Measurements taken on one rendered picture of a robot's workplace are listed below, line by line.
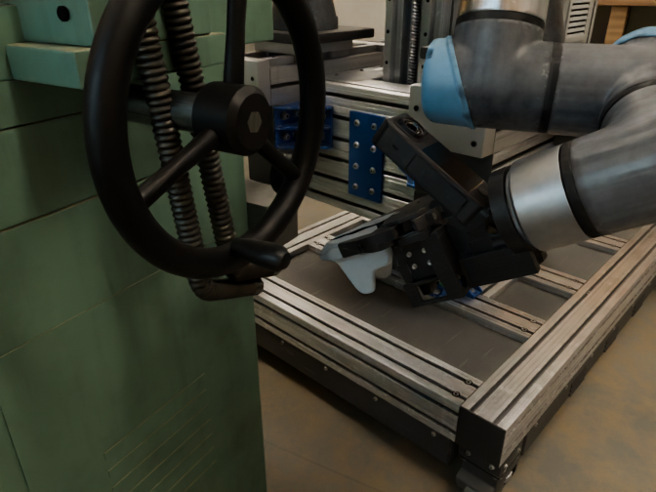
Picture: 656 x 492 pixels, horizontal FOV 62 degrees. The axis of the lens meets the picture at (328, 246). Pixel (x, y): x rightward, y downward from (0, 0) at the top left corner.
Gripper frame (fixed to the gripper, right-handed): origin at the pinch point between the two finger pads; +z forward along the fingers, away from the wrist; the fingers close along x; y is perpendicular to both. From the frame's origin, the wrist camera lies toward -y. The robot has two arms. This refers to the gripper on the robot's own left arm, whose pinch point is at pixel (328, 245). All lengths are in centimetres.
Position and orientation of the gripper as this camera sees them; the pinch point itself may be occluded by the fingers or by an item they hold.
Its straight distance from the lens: 56.0
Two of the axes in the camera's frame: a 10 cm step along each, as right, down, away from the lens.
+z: -7.4, 2.5, 6.3
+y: 4.3, 8.9, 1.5
